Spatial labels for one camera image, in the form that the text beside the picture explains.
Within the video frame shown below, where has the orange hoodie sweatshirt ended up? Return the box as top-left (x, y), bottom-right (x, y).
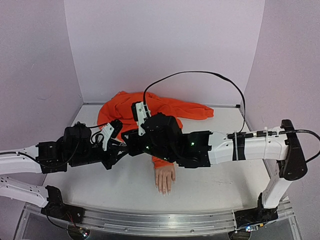
top-left (96, 91), bottom-right (215, 170)

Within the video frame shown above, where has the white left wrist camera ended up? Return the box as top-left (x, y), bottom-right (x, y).
top-left (100, 119), bottom-right (123, 152)

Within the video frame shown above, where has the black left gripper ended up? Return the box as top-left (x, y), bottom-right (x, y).
top-left (69, 140), bottom-right (130, 170)

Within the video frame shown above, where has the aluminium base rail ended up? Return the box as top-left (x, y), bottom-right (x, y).
top-left (14, 199), bottom-right (302, 240)

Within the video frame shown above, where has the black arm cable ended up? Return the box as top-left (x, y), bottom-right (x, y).
top-left (142, 71), bottom-right (320, 163)
top-left (0, 122), bottom-right (111, 168)

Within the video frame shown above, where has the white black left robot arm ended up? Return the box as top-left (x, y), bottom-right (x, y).
top-left (0, 119), bottom-right (128, 219)

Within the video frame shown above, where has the mannequin hand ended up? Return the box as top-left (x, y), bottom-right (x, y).
top-left (155, 165), bottom-right (176, 196)

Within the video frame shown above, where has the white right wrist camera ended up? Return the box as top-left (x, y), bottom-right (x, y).
top-left (131, 101), bottom-right (151, 136)

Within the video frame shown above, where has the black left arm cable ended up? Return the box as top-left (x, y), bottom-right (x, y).
top-left (0, 122), bottom-right (111, 168)

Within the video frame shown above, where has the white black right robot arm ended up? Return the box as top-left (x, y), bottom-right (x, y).
top-left (121, 113), bottom-right (308, 210)

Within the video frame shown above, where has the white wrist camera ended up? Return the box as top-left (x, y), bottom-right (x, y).
top-left (131, 101), bottom-right (151, 136)
top-left (100, 119), bottom-right (123, 152)

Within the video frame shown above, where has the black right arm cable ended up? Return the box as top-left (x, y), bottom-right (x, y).
top-left (142, 71), bottom-right (320, 163)

